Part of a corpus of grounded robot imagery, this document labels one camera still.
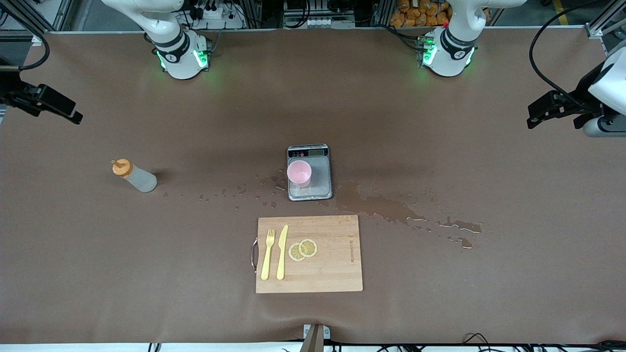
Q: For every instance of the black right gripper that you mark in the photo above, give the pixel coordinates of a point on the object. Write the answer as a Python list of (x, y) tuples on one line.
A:
[(11, 90)]

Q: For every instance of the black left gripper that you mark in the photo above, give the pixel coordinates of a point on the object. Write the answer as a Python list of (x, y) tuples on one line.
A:
[(581, 94)]

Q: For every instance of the translucent squeeze bottle orange cap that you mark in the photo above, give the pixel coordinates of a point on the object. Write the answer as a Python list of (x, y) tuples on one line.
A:
[(139, 178)]

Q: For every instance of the pink plastic cup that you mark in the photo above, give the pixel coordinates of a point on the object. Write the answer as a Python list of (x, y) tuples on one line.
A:
[(299, 172)]

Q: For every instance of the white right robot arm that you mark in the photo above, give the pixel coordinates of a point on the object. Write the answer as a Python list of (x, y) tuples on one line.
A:
[(176, 54)]

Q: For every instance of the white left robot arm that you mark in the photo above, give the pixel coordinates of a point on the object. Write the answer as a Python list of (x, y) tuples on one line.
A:
[(452, 49)]

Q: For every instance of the orange snack packets pile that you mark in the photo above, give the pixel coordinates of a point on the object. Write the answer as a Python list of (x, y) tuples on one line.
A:
[(420, 14)]

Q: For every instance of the white power strip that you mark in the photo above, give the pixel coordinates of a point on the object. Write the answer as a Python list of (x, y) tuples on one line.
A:
[(215, 13)]

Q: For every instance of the spilled liquid puddle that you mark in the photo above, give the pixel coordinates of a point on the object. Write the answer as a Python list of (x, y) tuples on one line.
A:
[(386, 208)]

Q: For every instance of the silver digital kitchen scale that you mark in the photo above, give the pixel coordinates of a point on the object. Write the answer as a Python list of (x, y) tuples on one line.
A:
[(320, 176)]

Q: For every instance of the white connector strip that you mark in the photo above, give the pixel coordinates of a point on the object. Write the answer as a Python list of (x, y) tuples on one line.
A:
[(318, 22)]

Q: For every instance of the yellow plastic fork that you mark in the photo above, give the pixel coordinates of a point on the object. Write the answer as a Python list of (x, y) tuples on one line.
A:
[(266, 264)]

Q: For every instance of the yellow plastic knife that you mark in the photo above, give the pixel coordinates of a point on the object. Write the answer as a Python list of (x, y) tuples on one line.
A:
[(281, 259)]

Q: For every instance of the lemon slice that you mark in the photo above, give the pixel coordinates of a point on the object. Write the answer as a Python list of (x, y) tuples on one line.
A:
[(294, 252), (308, 248)]

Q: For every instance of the wooden cutting board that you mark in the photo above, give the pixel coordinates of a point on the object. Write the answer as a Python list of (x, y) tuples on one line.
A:
[(332, 274)]

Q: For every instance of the aluminium frame profile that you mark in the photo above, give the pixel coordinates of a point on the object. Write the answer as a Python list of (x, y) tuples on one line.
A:
[(14, 15), (599, 29)]

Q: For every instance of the wooden camera mount post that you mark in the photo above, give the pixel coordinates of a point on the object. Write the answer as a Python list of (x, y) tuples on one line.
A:
[(315, 340)]

